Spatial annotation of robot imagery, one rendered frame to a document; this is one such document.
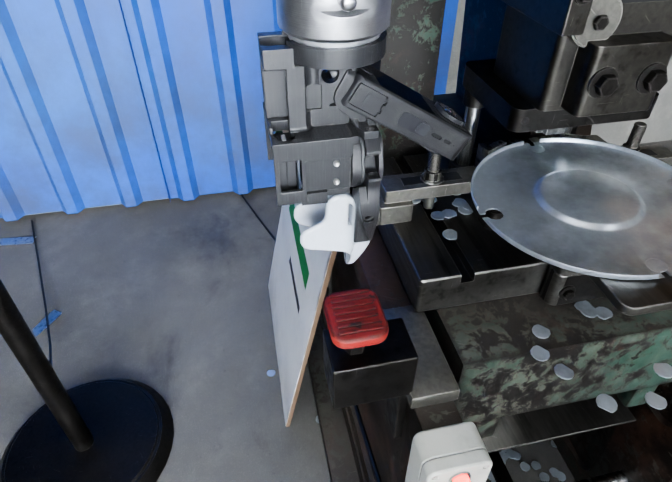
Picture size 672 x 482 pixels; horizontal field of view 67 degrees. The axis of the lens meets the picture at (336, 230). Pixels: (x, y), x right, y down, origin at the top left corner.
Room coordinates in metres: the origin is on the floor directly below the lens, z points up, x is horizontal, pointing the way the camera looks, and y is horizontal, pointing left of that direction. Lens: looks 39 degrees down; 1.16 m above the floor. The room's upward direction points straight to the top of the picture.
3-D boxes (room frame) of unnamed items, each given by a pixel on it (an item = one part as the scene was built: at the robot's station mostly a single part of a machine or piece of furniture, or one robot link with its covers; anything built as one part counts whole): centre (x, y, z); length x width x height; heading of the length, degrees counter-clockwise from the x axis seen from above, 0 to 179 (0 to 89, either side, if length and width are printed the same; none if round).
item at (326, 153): (0.35, 0.01, 0.99); 0.09 x 0.08 x 0.12; 102
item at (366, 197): (0.33, -0.02, 0.92); 0.05 x 0.02 x 0.09; 12
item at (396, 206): (0.61, -0.13, 0.76); 0.17 x 0.06 x 0.10; 102
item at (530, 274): (0.64, -0.30, 0.68); 0.45 x 0.30 x 0.06; 102
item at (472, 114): (0.69, -0.20, 0.81); 0.02 x 0.02 x 0.14
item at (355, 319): (0.35, -0.02, 0.72); 0.07 x 0.06 x 0.08; 12
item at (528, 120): (0.65, -0.29, 0.86); 0.20 x 0.16 x 0.05; 102
